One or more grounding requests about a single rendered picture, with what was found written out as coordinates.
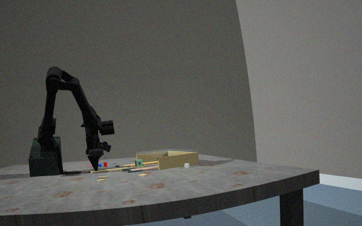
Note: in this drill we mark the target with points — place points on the light green cube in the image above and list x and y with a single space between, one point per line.
138 163

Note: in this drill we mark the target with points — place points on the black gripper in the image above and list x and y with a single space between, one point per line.
94 153

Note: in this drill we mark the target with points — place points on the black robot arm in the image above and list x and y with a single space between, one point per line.
91 121

